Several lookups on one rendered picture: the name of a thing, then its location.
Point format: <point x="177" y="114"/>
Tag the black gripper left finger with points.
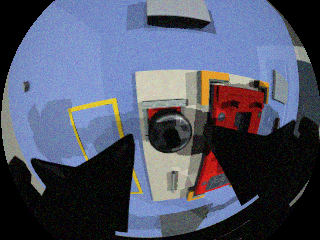
<point x="102" y="183"/>

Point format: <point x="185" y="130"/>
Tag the black tyre wheel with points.
<point x="161" y="121"/>

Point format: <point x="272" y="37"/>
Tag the yellow rectangular outline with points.
<point x="118" y="123"/>

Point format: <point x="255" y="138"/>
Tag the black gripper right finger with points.
<point x="246" y="158"/>

